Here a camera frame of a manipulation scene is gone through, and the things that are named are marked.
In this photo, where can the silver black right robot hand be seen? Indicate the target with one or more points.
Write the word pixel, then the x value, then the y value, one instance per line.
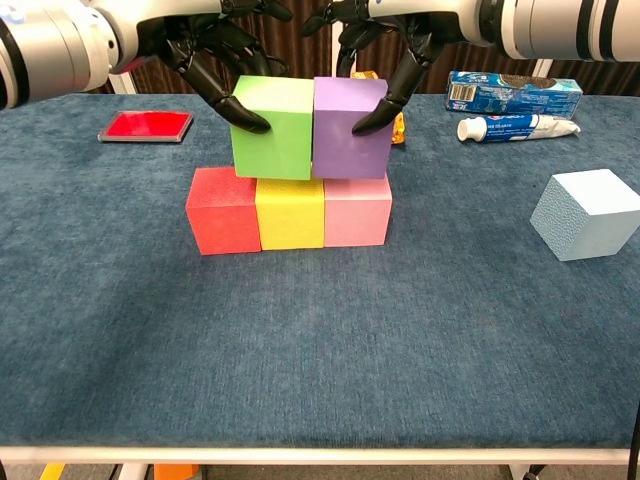
pixel 425 22

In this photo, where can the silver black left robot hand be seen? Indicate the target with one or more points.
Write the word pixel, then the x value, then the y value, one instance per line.
pixel 200 45

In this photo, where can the green foam cube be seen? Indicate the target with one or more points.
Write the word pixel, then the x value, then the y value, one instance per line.
pixel 280 150

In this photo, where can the purple foam cube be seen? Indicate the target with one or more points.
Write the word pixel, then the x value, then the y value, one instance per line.
pixel 345 155

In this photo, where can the red foam cube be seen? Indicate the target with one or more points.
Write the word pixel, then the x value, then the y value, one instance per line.
pixel 220 220

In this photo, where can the yellow foam cube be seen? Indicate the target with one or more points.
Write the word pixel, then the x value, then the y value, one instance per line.
pixel 290 220

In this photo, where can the pink foam cube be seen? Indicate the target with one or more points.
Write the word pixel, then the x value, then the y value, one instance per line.
pixel 357 220

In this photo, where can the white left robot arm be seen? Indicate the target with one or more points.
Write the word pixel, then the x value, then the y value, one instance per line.
pixel 50 50

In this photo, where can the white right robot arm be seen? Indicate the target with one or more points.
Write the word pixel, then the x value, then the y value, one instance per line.
pixel 550 30

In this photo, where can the dark pleated partition panel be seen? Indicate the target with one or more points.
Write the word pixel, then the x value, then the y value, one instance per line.
pixel 600 75
pixel 160 82
pixel 436 80

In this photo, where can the red ink pad case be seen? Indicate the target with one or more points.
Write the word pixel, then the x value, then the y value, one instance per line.
pixel 145 125

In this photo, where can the blue cookie box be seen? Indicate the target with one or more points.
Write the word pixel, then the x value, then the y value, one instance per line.
pixel 500 92

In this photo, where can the gold foil snack packet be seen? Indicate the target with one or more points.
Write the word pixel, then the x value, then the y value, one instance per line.
pixel 398 130

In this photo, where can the white blue toothpaste tube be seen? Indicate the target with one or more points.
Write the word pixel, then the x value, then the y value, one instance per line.
pixel 515 127

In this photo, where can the light blue foam cube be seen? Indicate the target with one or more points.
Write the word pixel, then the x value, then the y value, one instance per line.
pixel 595 220

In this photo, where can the blue table cloth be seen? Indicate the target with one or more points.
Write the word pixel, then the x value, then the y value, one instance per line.
pixel 320 350

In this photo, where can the small orange floor object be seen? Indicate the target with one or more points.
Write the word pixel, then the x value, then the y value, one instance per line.
pixel 175 473

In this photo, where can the yellow floor tape strip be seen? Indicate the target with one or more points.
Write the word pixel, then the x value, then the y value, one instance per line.
pixel 52 472

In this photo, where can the white table frame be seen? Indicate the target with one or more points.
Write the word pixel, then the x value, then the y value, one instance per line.
pixel 320 456

